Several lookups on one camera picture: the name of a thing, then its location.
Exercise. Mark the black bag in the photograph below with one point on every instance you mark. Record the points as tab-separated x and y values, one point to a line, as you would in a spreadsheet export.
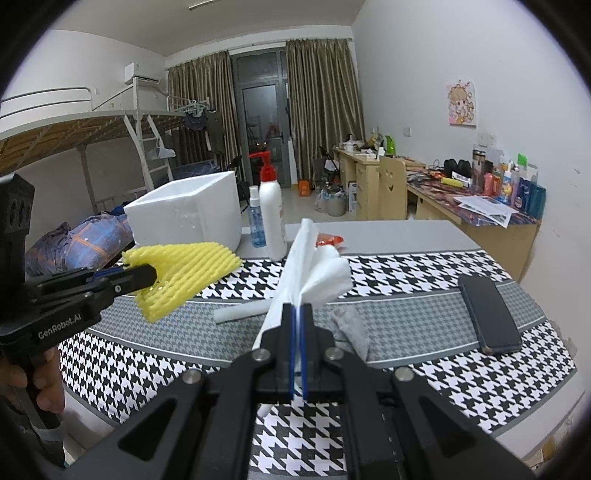
455	167

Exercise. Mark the white foam box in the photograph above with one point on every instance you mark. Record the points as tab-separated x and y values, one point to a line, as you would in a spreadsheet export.
184	212

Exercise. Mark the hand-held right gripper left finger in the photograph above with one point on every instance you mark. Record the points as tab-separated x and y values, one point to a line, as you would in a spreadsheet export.
284	337

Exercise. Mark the grey sock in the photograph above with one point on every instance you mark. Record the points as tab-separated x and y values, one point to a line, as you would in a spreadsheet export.
351	327

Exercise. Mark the white carton box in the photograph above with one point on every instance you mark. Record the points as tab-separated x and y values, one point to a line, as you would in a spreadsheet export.
352	196

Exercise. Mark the cluster of toiletry bottles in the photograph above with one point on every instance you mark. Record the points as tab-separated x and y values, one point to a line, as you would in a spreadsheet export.
508	184

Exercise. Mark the black smartphone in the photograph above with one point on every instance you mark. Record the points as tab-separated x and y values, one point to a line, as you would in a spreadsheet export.
489	314

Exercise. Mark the blue checked quilt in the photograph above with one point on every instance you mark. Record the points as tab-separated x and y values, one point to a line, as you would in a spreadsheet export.
83	240

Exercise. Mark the white printed papers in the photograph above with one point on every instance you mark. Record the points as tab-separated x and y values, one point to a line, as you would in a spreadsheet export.
485	205

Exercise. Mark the orange floor container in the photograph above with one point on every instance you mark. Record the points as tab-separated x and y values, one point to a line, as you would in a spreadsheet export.
303	188

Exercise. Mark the wooden desk with printed mat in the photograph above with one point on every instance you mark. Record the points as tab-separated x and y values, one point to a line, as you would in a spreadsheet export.
485	244

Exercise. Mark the dark printed desk mat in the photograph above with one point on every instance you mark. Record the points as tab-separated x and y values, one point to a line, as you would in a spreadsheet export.
438	194

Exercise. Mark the white foam tube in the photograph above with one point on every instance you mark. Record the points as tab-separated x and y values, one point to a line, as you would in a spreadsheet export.
240	314

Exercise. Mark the white air conditioner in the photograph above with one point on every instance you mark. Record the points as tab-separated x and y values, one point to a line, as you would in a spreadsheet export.
141	74

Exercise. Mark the red snack packet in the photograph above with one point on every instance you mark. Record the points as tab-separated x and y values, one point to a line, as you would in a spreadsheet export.
328	240

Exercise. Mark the wooden chair with smiley face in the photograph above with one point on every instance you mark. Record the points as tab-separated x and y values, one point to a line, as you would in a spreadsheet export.
392	184

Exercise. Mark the white metal ladder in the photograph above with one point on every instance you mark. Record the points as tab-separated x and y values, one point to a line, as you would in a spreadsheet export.
147	152

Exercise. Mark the white metal bunk bed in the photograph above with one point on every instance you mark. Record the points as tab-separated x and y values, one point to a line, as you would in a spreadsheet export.
46	134

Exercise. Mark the white pump bottle red cap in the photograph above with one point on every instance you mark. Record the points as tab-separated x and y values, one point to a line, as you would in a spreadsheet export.
272	217

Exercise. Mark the pile of small desk items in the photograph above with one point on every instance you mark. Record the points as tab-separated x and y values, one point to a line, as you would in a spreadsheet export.
364	147

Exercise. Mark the glass balcony door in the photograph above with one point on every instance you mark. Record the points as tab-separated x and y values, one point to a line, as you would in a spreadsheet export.
261	106

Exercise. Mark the person's left hand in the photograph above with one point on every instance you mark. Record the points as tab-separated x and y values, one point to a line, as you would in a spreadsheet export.
51	383

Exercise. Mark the white tissue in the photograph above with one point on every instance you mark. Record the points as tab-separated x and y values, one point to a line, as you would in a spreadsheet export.
314	272

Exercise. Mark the brown curtain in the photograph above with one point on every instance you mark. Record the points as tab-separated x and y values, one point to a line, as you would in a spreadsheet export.
198	106
323	101

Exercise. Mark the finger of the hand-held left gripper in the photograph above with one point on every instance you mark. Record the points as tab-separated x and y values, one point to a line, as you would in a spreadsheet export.
141	277
83	275

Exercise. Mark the hanging dark clothes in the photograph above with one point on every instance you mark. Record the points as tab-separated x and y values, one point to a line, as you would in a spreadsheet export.
198	122

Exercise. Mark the pink cartoon wall poster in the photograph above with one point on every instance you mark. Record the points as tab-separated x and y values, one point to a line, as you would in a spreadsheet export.
461	104

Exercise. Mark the houndstooth table cloth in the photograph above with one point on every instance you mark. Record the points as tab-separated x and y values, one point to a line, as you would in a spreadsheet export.
415	286

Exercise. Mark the yellow tube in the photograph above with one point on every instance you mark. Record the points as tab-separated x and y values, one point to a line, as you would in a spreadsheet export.
451	182

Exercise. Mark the yellow foam net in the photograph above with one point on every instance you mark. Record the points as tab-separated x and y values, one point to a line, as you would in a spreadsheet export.
184	272

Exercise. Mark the person's left forearm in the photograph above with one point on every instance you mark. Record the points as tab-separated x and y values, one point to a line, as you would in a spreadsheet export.
27	443

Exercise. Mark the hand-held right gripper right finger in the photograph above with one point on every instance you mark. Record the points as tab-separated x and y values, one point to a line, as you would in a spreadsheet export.
308	341

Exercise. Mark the bags and bucket on floor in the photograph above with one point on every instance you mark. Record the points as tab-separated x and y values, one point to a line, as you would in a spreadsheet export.
332	198

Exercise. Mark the ceiling tube light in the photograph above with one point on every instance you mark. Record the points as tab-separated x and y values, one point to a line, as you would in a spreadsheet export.
217	3

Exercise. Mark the blue spray bottle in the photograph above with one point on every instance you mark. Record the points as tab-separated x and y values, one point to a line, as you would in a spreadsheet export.
256	221

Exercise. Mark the white cloth on ladder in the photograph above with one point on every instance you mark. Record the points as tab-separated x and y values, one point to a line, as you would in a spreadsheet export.
164	150

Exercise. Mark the wooden desk with drawers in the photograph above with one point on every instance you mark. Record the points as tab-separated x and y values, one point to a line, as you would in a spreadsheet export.
360	184

